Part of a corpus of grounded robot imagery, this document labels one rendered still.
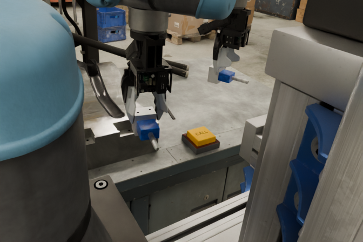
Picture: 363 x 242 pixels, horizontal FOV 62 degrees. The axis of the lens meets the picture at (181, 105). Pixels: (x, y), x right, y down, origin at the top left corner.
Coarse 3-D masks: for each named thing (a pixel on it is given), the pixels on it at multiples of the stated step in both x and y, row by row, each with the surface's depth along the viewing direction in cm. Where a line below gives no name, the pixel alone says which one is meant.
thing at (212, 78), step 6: (210, 66) 99; (210, 72) 100; (222, 72) 99; (228, 72) 99; (234, 72) 100; (210, 78) 101; (216, 78) 100; (222, 78) 99; (228, 78) 97; (234, 78) 98; (240, 78) 98
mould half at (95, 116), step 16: (112, 64) 101; (112, 80) 96; (112, 96) 91; (96, 112) 82; (96, 128) 74; (112, 128) 75; (96, 144) 72; (112, 144) 74; (128, 144) 77; (144, 144) 79; (96, 160) 74; (112, 160) 76
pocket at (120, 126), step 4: (124, 120) 78; (128, 120) 79; (116, 124) 78; (120, 124) 78; (124, 124) 79; (128, 124) 79; (116, 128) 78; (120, 128) 79; (124, 128) 79; (128, 128) 80; (120, 132) 78; (124, 132) 78; (128, 132) 78; (132, 132) 76; (120, 136) 74
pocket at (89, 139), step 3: (84, 129) 74; (87, 129) 74; (90, 129) 74; (84, 132) 74; (87, 132) 74; (90, 132) 75; (87, 135) 75; (90, 135) 75; (93, 135) 73; (87, 138) 75; (90, 138) 75; (93, 138) 73; (87, 141) 74; (90, 141) 74; (93, 141) 74; (87, 144) 71
